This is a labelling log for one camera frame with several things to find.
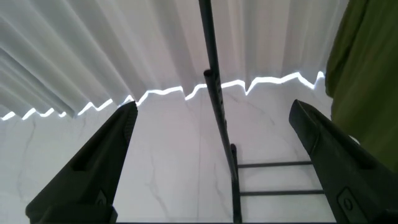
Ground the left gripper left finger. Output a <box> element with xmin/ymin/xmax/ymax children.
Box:
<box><xmin>25</xmin><ymin>101</ymin><xmax>139</xmax><ymax>223</ymax></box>

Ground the green printed shirt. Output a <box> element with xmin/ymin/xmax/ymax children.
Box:
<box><xmin>325</xmin><ymin>0</ymin><xmax>398</xmax><ymax>174</ymax></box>

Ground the black clothes rack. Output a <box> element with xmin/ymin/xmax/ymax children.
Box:
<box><xmin>198</xmin><ymin>0</ymin><xmax>326</xmax><ymax>223</ymax></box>

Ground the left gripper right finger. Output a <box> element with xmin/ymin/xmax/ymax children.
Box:
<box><xmin>288</xmin><ymin>99</ymin><xmax>398</xmax><ymax>223</ymax></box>

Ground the white curtain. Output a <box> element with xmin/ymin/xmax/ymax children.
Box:
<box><xmin>0</xmin><ymin>0</ymin><xmax>351</xmax><ymax>121</ymax></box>

